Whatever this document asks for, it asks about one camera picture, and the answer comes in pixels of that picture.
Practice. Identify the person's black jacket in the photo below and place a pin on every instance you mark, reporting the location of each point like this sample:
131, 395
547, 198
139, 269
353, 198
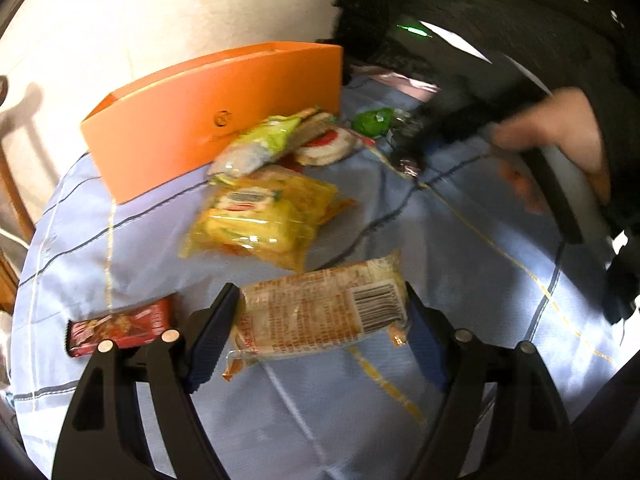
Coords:
550, 20

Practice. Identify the red snack packet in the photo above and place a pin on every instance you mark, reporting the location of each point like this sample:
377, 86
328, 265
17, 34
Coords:
120, 327

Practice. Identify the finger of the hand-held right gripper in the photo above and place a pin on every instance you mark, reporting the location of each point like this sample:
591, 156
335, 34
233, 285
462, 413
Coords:
460, 117
415, 145

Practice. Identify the person's right hand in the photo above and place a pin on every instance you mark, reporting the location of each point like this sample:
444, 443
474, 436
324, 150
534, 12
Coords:
565, 125

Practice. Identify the green snack packet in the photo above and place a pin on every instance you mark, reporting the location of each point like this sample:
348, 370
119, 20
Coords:
372, 121

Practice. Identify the beige orange-edged snack packet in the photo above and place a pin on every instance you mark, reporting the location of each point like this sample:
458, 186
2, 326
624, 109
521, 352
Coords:
320, 310

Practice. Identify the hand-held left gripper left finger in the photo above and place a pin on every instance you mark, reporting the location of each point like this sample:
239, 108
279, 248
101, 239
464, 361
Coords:
210, 345

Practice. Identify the yellow snack packet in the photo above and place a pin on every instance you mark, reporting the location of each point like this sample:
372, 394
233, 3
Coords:
260, 220

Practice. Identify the orange cardboard box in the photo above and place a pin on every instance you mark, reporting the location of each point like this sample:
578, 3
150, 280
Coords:
175, 110

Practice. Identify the round red white cake packet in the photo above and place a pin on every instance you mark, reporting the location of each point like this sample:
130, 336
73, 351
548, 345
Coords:
327, 142

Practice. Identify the pink cloth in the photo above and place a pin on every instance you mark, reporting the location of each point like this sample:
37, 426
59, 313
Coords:
400, 84

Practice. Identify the yellow-green snack packet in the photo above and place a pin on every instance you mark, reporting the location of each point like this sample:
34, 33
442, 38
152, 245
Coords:
260, 140

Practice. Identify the small silver snack wrapper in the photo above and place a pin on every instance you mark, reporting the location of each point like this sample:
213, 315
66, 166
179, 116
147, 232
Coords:
411, 165

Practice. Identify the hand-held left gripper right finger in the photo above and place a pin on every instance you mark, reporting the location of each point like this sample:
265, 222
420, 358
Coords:
427, 355

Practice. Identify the blue checked cloth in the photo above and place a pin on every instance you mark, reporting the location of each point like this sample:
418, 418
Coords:
450, 260

